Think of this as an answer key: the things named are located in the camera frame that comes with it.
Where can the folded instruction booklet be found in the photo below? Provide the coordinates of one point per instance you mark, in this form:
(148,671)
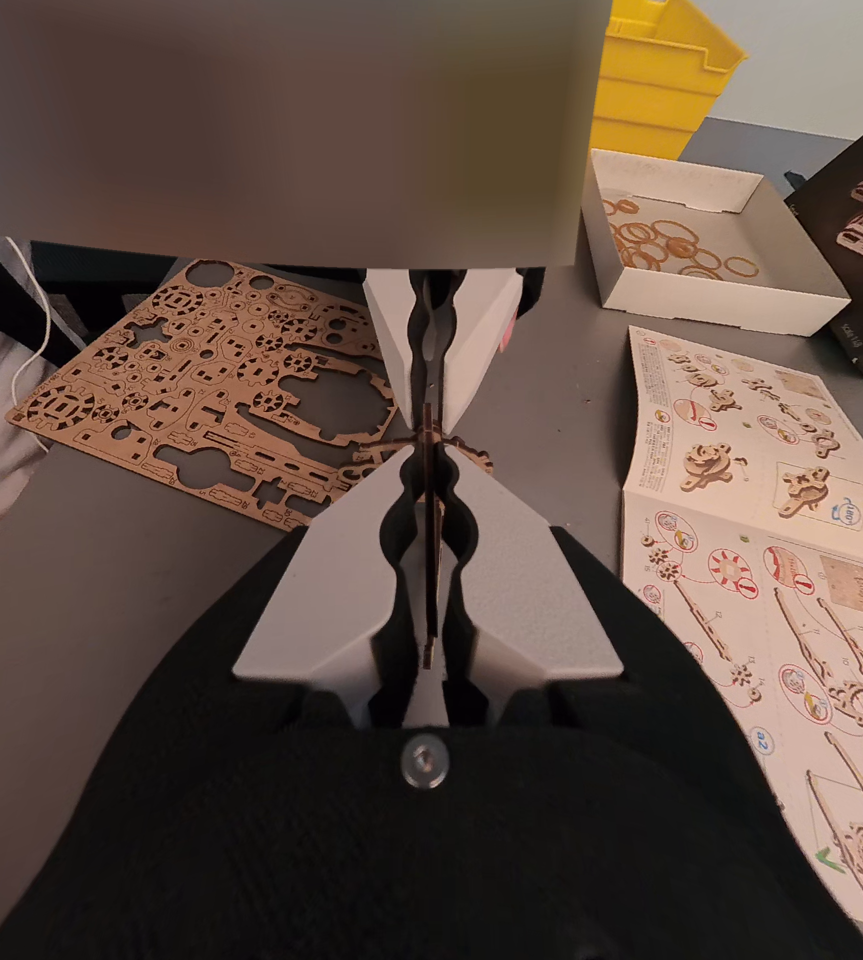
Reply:
(746,525)

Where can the small black object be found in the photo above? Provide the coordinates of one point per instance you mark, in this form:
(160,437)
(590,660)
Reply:
(794,184)

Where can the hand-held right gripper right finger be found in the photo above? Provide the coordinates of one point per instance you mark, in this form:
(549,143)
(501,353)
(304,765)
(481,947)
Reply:
(533,607)

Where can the wooden model plate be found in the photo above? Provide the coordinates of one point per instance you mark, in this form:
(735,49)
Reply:
(431,525)

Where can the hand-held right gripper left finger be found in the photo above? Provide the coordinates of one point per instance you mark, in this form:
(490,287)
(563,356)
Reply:
(311,607)

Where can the white cardboard tray box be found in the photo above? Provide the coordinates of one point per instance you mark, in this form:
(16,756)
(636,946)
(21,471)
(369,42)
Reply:
(731,300)

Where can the yellow plastic bin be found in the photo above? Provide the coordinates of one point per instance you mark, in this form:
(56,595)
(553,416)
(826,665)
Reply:
(656,82)

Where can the laser-cut wooden parts sheet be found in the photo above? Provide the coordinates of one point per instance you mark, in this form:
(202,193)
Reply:
(199,405)

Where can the pile of rubber bands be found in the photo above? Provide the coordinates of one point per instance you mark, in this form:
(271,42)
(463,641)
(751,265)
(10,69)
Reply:
(664,240)

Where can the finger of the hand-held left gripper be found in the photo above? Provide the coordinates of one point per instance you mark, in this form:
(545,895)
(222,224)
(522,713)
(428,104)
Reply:
(484,322)
(386,315)

